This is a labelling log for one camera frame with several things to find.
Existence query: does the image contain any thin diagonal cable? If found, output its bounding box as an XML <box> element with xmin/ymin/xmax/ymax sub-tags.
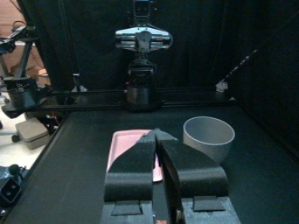
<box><xmin>221</xmin><ymin>48</ymin><xmax>260</xmax><ymax>84</ymax></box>

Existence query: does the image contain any white corner clamp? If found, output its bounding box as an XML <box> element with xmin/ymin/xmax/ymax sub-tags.
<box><xmin>215</xmin><ymin>80</ymin><xmax>230</xmax><ymax>94</ymax></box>

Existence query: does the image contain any black tripod stand with gear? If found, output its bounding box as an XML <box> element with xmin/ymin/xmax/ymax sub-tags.
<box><xmin>0</xmin><ymin>20</ymin><xmax>54</xmax><ymax>119</ymax></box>

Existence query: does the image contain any grey bowl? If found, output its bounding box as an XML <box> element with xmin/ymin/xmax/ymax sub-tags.
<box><xmin>182</xmin><ymin>115</ymin><xmax>237</xmax><ymax>165</ymax></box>

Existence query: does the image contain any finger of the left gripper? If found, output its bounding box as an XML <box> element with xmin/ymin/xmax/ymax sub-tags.
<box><xmin>135</xmin><ymin>30</ymin><xmax>146</xmax><ymax>53</ymax></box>
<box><xmin>143</xmin><ymin>30</ymin><xmax>155</xmax><ymax>53</ymax></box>

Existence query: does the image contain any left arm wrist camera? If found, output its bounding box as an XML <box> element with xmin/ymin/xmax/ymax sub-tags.
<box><xmin>133</xmin><ymin>0</ymin><xmax>155</xmax><ymax>18</ymax></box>

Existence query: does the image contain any pink rectangular tray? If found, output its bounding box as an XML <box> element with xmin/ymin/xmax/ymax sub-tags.
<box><xmin>106</xmin><ymin>129</ymin><xmax>165</xmax><ymax>183</ymax></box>

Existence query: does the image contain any black cloth curtain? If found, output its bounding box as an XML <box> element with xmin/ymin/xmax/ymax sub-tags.
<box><xmin>17</xmin><ymin>0</ymin><xmax>299</xmax><ymax>158</ymax></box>

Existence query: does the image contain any white upright bracket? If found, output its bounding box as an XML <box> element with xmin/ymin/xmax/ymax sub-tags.
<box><xmin>70</xmin><ymin>73</ymin><xmax>90</xmax><ymax>94</ymax></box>

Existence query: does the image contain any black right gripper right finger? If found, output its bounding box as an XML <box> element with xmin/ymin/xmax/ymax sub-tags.
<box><xmin>155</xmin><ymin>128</ymin><xmax>230</xmax><ymax>213</ymax></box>

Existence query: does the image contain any grey box on wheels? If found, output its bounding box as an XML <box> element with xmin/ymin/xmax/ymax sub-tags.
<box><xmin>11</xmin><ymin>117</ymin><xmax>53</xmax><ymax>151</ymax></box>

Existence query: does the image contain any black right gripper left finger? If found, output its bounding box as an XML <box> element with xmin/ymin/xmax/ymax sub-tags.
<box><xmin>102</xmin><ymin>127</ymin><xmax>158</xmax><ymax>217</ymax></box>

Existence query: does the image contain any black frame rail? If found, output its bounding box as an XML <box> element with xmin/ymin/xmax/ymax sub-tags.
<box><xmin>29</xmin><ymin>87</ymin><xmax>239</xmax><ymax>113</ymax></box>

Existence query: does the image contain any black device with socket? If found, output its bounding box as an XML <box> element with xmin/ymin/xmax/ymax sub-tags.
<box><xmin>0</xmin><ymin>164</ymin><xmax>30</xmax><ymax>208</ymax></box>

